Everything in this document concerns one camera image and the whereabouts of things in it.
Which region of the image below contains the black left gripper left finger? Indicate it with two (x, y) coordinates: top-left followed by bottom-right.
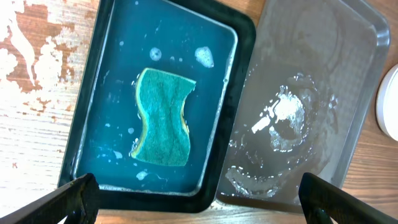
(1, 173), (100, 224)

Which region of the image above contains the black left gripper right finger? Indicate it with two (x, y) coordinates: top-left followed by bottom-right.
(298, 172), (397, 224)

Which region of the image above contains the white plate blue dot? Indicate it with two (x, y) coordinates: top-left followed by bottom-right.
(376, 65), (397, 141)

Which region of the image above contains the green yellow sponge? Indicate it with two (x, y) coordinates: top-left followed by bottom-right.
(130, 68), (196, 167)

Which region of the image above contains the dark brown serving tray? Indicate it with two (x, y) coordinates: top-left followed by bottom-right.
(216, 0), (390, 213)

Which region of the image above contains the black water basin tray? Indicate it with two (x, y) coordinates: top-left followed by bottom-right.
(58, 0), (256, 213)

